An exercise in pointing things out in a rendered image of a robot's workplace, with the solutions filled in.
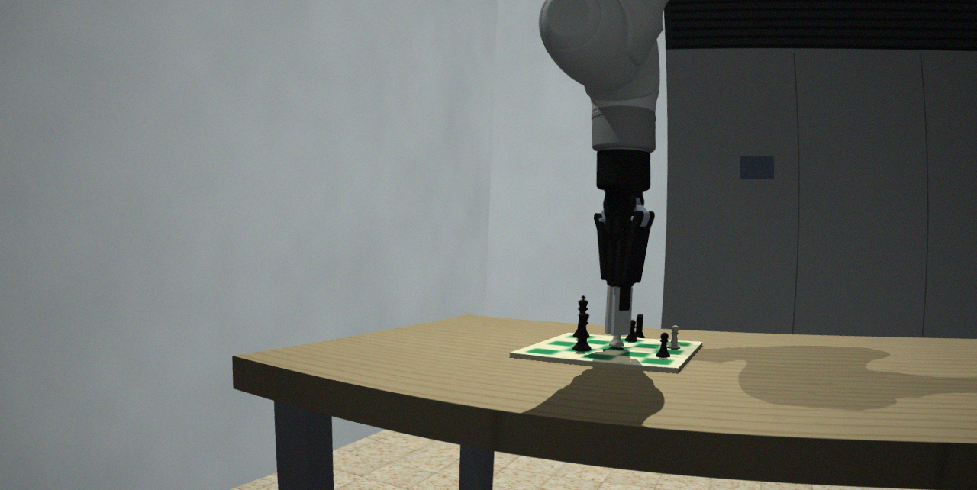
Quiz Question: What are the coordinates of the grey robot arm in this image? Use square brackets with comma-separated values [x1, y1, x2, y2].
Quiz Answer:
[539, 0, 669, 153]

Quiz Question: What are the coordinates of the white pawn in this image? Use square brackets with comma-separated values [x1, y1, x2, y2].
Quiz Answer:
[667, 326, 680, 349]

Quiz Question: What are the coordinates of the green and cream chessboard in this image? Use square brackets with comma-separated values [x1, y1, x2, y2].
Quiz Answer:
[510, 333, 702, 373]

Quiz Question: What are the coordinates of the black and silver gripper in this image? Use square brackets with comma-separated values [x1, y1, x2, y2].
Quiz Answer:
[594, 149, 655, 336]

